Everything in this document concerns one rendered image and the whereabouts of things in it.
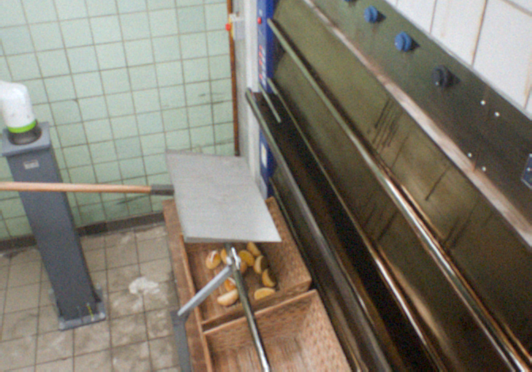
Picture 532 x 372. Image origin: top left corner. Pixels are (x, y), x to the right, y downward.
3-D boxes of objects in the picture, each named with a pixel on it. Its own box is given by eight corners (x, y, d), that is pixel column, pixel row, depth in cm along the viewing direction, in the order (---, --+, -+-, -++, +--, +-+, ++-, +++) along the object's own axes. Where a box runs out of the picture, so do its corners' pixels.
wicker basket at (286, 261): (274, 236, 285) (274, 194, 268) (311, 322, 241) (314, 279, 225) (180, 256, 275) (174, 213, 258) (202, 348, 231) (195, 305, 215)
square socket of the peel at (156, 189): (150, 195, 208) (150, 189, 206) (149, 190, 211) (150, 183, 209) (173, 196, 211) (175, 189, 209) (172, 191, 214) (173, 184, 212)
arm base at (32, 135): (9, 119, 262) (5, 108, 258) (41, 113, 265) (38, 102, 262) (8, 148, 242) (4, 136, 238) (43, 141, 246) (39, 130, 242)
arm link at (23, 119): (19, 113, 254) (7, 76, 242) (43, 121, 248) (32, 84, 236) (-4, 127, 245) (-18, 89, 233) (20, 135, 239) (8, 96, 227)
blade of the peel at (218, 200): (184, 242, 191) (186, 236, 190) (163, 153, 233) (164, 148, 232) (281, 241, 204) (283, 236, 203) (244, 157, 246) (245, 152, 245)
